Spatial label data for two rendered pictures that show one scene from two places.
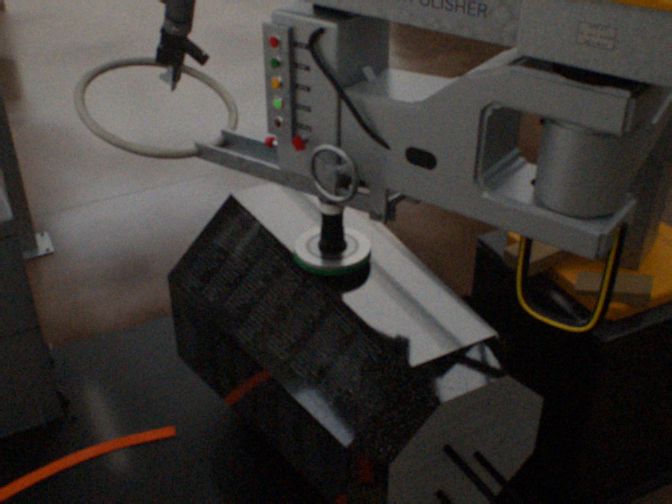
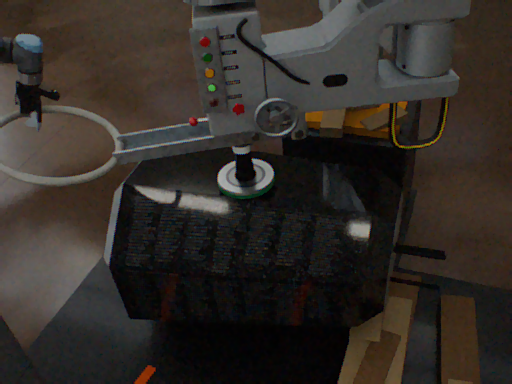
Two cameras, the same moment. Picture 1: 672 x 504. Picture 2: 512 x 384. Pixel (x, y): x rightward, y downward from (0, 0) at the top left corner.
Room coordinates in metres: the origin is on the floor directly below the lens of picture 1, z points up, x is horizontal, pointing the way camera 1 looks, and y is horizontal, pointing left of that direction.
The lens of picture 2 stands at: (0.63, 0.97, 2.10)
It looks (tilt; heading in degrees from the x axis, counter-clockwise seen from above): 38 degrees down; 322
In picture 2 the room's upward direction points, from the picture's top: 7 degrees counter-clockwise
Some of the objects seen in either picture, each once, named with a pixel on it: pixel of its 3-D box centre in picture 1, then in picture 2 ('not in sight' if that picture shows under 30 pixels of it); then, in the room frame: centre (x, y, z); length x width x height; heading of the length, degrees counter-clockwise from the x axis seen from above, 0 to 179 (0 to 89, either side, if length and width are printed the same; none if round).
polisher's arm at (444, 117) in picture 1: (467, 142); (349, 60); (1.67, -0.30, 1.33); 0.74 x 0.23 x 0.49; 53
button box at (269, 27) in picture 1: (280, 81); (209, 70); (1.87, 0.13, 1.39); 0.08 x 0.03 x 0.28; 53
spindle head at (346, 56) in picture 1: (358, 101); (255, 64); (1.87, -0.05, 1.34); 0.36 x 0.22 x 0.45; 53
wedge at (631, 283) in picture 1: (613, 283); (383, 117); (1.86, -0.78, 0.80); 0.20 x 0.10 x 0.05; 68
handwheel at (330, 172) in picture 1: (341, 168); (274, 112); (1.75, -0.01, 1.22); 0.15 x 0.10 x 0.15; 53
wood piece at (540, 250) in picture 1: (539, 252); (333, 120); (2.01, -0.60, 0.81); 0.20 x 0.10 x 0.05; 124
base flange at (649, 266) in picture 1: (613, 252); (356, 103); (2.08, -0.85, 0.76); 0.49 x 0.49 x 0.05; 26
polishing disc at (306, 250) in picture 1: (332, 247); (245, 176); (1.92, 0.01, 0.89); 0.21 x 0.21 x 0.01
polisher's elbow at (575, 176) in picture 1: (585, 155); (425, 39); (1.52, -0.52, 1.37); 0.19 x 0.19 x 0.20
